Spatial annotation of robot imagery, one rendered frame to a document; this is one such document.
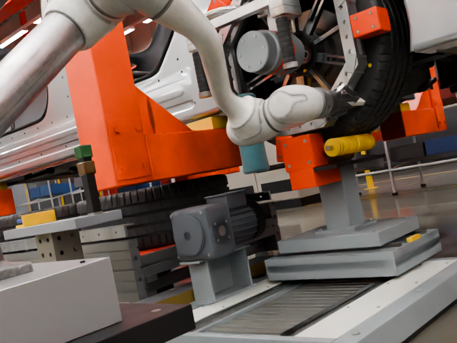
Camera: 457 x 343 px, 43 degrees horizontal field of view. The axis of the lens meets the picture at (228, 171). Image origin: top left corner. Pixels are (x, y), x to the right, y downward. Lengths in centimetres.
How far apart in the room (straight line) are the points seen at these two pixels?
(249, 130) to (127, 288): 79
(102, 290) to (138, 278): 118
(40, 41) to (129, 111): 75
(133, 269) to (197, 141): 53
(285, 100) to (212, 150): 79
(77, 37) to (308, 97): 60
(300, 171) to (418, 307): 59
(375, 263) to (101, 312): 114
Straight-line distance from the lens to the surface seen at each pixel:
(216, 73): 146
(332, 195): 205
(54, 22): 134
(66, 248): 193
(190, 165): 213
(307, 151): 188
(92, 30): 136
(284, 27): 168
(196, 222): 188
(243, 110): 158
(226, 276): 215
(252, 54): 183
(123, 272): 209
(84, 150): 177
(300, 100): 151
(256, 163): 188
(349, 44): 181
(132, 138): 197
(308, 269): 200
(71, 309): 86
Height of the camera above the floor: 48
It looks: 1 degrees up
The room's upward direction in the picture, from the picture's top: 11 degrees counter-clockwise
